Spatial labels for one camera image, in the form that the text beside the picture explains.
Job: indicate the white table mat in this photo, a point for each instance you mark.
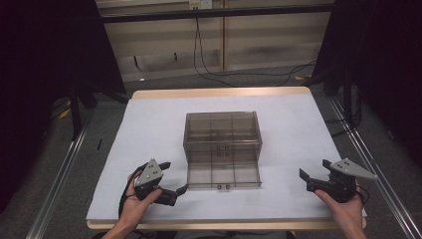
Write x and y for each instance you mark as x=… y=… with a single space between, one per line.
x=282 y=132

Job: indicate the white wall socket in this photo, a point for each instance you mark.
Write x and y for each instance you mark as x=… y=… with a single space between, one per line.
x=200 y=4

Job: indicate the black horizontal bar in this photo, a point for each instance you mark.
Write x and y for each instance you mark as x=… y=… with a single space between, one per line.
x=215 y=13

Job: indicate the person's left hand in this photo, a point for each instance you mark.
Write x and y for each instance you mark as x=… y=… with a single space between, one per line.
x=134 y=207

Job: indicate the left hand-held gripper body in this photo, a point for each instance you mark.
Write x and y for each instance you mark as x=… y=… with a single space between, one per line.
x=148 y=176

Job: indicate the person's right hand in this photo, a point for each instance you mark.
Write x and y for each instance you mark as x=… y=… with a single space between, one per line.
x=350 y=212

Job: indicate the smoky transparent drawer box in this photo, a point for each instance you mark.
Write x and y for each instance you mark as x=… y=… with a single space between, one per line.
x=220 y=136

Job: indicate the black metal stand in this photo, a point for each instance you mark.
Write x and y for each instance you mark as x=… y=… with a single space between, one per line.
x=347 y=96
x=75 y=113

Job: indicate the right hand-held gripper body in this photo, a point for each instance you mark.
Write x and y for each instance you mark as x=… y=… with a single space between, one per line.
x=341 y=182

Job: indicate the wooden table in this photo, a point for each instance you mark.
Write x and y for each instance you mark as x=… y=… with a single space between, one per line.
x=219 y=92

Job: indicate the black curtain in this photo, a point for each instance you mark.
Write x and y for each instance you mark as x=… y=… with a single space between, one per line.
x=40 y=66
x=388 y=59

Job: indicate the metal floor rail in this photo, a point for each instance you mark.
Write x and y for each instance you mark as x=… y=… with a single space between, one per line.
x=375 y=166
x=56 y=186

